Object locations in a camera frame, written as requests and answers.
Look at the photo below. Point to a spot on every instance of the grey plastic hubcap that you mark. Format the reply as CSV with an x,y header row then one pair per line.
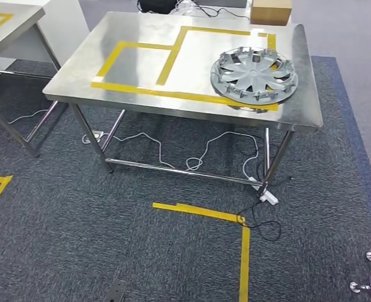
x,y
254,75

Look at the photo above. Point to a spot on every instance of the stainless steel workbench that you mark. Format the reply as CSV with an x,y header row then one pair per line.
x,y
141,25

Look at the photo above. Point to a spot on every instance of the white power adapter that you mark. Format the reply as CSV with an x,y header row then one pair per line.
x,y
97,135

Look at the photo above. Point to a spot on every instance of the white power strip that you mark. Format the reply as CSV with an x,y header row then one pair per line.
x,y
270,198

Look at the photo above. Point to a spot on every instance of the black bag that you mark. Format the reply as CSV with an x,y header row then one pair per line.
x,y
156,6

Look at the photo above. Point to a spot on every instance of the white table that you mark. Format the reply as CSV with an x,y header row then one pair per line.
x,y
232,12

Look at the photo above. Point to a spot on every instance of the brown cardboard box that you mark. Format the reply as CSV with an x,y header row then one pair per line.
x,y
270,12

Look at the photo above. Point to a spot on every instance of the white cabinet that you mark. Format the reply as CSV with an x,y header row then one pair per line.
x,y
65,25

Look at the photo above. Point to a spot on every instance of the small stainless steel table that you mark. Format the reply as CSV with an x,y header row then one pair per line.
x,y
25,21

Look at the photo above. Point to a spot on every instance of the chrome chair base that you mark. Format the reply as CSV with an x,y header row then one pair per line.
x,y
360,287

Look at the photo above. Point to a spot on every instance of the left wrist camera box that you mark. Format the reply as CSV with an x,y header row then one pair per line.
x,y
115,291

